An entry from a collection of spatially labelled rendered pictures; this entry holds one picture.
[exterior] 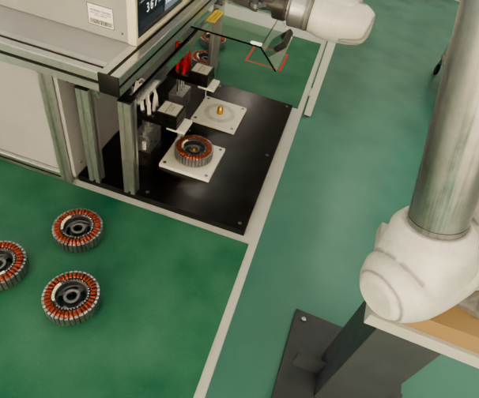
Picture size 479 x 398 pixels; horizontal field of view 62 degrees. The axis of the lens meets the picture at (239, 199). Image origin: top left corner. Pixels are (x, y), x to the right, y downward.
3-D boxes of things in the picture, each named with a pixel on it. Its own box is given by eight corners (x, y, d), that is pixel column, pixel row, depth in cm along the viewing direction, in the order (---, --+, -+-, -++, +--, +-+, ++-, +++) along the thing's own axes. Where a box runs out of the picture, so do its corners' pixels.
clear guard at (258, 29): (292, 39, 129) (296, 20, 125) (276, 72, 113) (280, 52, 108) (198, 12, 132) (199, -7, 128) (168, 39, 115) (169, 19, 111)
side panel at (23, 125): (77, 177, 108) (57, 69, 85) (71, 184, 106) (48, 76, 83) (-14, 146, 111) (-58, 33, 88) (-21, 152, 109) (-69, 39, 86)
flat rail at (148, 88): (219, 16, 130) (220, 7, 128) (130, 114, 88) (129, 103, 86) (216, 15, 131) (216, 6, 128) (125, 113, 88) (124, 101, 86)
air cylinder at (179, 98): (190, 99, 138) (191, 86, 134) (182, 110, 133) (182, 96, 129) (176, 95, 138) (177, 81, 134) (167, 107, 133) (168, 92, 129)
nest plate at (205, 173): (224, 151, 122) (225, 148, 121) (208, 182, 112) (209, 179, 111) (179, 137, 123) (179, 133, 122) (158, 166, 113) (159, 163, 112)
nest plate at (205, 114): (246, 110, 139) (247, 107, 138) (233, 134, 128) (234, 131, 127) (205, 98, 140) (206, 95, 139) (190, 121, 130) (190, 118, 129)
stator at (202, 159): (217, 150, 120) (219, 140, 117) (205, 173, 112) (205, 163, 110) (182, 139, 121) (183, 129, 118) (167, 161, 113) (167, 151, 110)
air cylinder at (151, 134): (160, 139, 121) (161, 125, 117) (150, 153, 116) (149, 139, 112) (145, 134, 122) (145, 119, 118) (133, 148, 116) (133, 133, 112)
